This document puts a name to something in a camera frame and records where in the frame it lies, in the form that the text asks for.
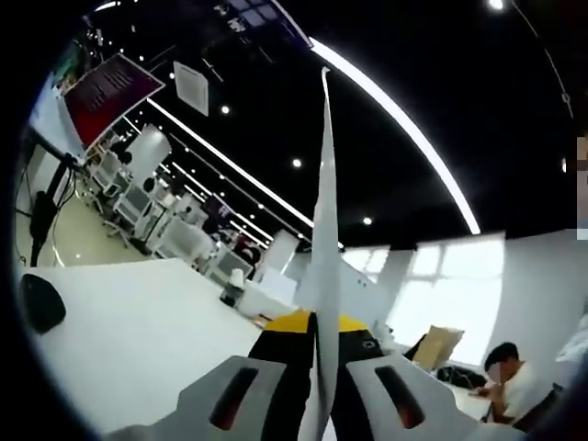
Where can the curved ceiling light strip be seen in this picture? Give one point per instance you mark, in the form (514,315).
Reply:
(404,124)

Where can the black rounded object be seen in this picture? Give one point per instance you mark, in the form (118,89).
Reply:
(42,303)

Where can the black monitor stand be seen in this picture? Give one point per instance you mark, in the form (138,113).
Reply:
(43,216)

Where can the ceiling air conditioner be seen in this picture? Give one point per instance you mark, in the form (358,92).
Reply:
(193,87)

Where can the white table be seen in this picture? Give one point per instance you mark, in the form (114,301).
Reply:
(138,321)

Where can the black device with white roll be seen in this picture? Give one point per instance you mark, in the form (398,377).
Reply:
(231,287)

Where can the brown cardboard box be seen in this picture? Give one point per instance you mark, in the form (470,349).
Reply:
(438,347)

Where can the row of white office chairs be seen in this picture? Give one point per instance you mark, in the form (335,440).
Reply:
(147,211)

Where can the black bag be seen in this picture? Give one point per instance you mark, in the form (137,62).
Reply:
(459,376)

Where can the white whiteboard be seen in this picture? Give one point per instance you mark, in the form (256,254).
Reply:
(363,289)

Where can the red screen monitor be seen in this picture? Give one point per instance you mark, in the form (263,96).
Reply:
(115,98)

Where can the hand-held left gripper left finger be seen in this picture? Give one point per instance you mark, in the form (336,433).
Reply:
(257,390)

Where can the stack of white printing papers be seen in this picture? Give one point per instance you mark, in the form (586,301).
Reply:
(327,275)

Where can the white printer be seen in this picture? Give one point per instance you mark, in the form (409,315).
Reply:
(268,296)

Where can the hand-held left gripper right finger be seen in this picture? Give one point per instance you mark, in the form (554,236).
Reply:
(367,399)

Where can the large window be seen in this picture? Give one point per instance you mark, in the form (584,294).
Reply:
(455,294)

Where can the large overhead dark screen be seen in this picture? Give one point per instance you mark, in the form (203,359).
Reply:
(266,18)

